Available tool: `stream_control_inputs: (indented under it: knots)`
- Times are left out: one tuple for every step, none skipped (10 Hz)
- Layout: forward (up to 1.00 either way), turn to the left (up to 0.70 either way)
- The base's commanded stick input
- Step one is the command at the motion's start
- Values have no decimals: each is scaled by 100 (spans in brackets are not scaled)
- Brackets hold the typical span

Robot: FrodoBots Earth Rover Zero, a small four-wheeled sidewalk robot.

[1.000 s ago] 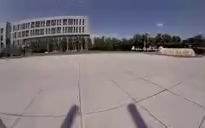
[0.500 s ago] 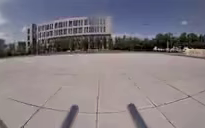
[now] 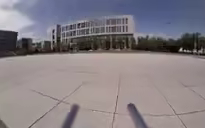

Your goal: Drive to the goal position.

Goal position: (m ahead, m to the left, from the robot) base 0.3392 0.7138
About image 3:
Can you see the robot's own part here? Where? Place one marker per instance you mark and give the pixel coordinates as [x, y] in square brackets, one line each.
[70, 116]
[136, 116]

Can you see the large white building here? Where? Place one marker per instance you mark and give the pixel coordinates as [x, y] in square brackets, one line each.
[96, 30]

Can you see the row of parked vehicles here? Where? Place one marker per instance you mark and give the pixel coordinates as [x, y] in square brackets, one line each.
[196, 51]

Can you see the pale concrete slab pavement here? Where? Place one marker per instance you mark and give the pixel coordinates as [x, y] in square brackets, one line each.
[100, 73]

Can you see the dark building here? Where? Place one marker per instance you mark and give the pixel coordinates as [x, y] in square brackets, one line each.
[5, 40]

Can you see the row of trees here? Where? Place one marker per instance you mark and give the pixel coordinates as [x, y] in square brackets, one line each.
[186, 41]

